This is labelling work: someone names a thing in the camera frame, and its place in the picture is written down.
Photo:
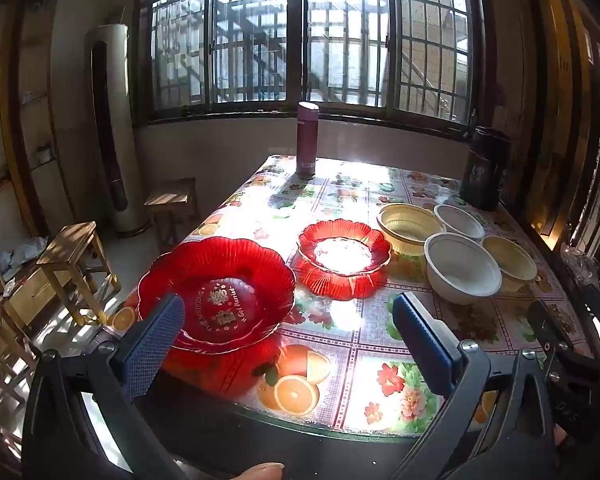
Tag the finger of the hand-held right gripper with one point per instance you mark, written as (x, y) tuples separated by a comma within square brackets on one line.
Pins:
[(550, 330)]

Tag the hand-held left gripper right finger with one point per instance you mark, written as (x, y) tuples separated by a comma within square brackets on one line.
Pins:
[(425, 340)]

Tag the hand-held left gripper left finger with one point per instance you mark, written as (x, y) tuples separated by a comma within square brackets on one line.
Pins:
[(150, 345)]

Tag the plain cream plastic bowl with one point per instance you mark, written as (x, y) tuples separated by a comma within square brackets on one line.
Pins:
[(511, 260)]

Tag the white plastic bowl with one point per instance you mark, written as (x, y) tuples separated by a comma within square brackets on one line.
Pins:
[(460, 220), (462, 267)]

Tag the large red glass plate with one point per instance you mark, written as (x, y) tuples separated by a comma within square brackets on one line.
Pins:
[(215, 280)]

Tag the ribbed cream plastic bowl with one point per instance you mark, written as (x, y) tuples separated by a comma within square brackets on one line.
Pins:
[(409, 227)]

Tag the person's left hand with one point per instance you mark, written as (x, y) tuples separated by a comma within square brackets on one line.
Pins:
[(260, 472)]

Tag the fruit and flower print tablecloth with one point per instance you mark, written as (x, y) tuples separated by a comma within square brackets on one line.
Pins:
[(360, 330)]

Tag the wooden stool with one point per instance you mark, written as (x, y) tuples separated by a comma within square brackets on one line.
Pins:
[(172, 200), (2, 340), (75, 255)]

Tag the black kettle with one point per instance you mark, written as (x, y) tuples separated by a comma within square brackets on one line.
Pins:
[(485, 170)]

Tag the standing white air conditioner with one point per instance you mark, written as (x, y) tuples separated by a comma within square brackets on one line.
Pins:
[(122, 130)]

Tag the maroon thermos bottle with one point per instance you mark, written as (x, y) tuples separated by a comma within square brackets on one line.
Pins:
[(306, 140)]

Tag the barred window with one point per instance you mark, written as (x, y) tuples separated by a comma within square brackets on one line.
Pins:
[(310, 35)]

